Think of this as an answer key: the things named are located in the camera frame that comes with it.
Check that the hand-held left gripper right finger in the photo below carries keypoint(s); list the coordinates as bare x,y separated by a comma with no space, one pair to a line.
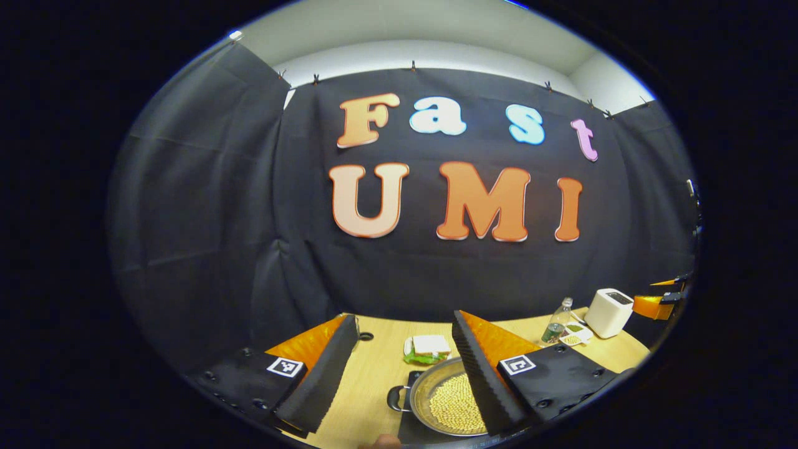
483,380

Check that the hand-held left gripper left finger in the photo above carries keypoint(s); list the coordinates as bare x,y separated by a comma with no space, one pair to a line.
327,374

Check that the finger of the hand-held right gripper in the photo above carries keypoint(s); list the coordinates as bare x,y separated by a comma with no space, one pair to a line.
668,282
648,306

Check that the pile of yellow soybeans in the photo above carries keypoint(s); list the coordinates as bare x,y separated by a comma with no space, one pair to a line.
455,405

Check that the stainless steel pot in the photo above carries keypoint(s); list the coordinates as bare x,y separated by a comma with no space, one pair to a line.
430,380

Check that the black induction cooktop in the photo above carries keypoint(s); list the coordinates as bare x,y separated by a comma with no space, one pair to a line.
408,430

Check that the white toaster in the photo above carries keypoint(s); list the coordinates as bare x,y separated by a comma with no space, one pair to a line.
608,312

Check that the sandwich on plate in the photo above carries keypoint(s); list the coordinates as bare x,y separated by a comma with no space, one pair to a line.
429,346

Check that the white divided bean dish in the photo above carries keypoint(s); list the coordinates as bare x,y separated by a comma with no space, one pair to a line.
576,337

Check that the clear plastic water bottle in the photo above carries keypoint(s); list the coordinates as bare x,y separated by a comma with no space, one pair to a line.
555,324

